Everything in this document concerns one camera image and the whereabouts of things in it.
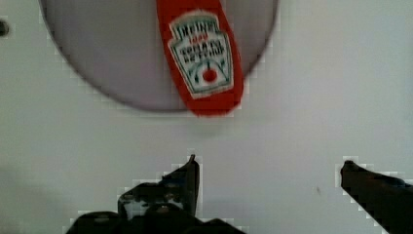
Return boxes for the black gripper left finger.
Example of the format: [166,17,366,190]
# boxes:
[118,154,200,219]

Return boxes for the grey round plate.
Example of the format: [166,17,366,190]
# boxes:
[37,0,280,112]

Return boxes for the red plush ketchup bottle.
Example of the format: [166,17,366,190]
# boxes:
[156,0,244,116]

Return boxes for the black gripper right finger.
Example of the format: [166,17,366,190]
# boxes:
[340,160,413,234]

